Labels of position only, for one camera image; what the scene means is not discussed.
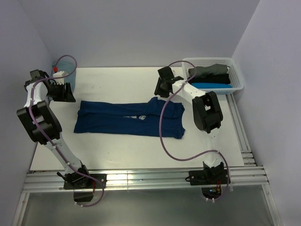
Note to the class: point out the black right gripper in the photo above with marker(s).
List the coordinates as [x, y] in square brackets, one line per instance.
[158, 91]

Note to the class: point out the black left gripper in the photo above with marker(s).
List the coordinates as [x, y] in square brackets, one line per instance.
[67, 96]

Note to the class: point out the dark blue t shirt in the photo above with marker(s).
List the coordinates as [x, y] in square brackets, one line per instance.
[140, 119]

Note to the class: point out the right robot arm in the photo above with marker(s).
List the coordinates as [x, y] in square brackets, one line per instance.
[207, 116]

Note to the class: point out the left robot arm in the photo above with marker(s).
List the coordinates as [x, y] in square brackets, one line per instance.
[44, 128]

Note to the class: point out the pale teal t shirt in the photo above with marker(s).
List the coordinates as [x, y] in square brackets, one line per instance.
[68, 67]

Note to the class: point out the light blue rolled t shirt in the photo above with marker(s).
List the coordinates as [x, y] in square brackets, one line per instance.
[211, 86]

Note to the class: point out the grey rolled t shirt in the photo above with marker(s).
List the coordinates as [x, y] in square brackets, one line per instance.
[216, 69]

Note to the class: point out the white plastic basket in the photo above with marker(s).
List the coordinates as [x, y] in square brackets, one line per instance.
[235, 76]

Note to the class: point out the black rolled t shirt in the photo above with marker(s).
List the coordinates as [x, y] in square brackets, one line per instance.
[223, 78]

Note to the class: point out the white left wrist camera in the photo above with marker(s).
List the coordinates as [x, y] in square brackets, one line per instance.
[58, 77]

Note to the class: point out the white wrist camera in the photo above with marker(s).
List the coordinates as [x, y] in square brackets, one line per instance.
[58, 77]
[177, 78]

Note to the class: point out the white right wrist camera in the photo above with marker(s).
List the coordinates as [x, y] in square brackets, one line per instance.
[177, 78]

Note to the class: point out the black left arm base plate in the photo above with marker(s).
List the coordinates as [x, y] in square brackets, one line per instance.
[84, 188]

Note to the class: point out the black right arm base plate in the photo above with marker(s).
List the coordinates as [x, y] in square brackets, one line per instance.
[212, 178]

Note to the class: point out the aluminium frame rail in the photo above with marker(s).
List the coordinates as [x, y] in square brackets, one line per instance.
[155, 197]

